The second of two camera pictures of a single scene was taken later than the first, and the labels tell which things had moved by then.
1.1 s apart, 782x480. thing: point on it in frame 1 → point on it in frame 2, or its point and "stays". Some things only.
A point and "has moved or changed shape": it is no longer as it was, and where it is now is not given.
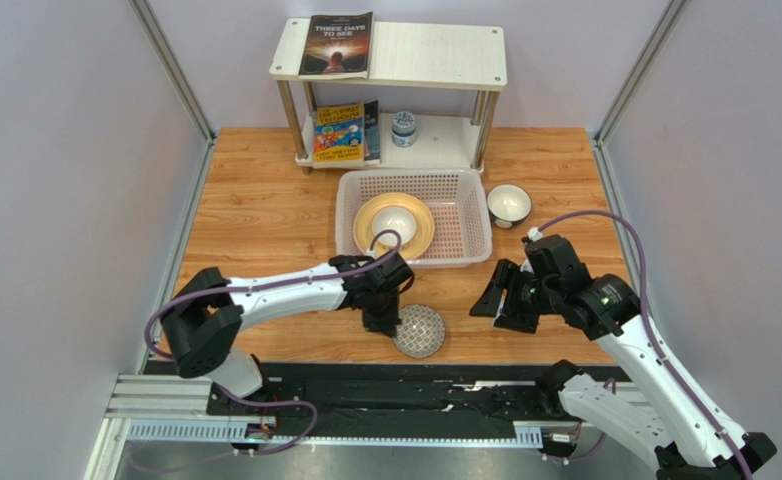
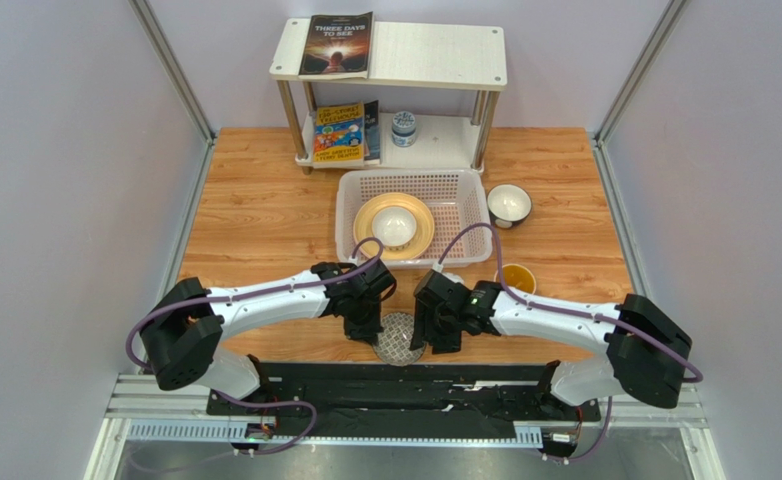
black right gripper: [509, 301] → [435, 326]
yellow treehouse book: [339, 135] stays
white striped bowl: [393, 218] stays
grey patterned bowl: [421, 332] has moved or changed shape
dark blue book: [371, 131] stays
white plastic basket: [456, 198] stays
